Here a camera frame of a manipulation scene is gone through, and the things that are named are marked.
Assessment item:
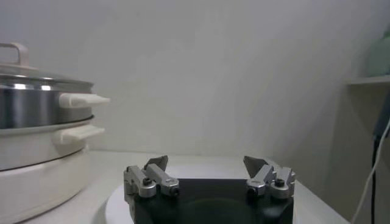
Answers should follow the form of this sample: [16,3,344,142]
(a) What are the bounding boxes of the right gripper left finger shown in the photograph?
[122,155,181,204]

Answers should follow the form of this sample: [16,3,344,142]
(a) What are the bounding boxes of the stainless steel steamer basket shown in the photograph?
[0,79,111,131]

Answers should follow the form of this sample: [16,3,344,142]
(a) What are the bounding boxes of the cream electric cooking pot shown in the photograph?
[0,117,106,224]

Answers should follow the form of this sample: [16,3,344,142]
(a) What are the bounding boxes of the white hanging cable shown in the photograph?
[350,117,390,224]

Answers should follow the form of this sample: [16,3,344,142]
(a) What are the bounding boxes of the pale green object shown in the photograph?
[366,28,390,77]

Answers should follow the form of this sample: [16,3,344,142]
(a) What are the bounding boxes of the white round plate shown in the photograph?
[104,163,306,224]

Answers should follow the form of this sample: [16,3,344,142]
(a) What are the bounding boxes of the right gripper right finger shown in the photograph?
[243,155,297,201]

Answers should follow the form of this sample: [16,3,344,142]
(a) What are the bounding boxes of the black hanging cable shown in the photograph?
[369,136,382,224]

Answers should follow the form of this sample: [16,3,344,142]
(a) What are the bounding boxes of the round glass lid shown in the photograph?
[0,42,94,87]

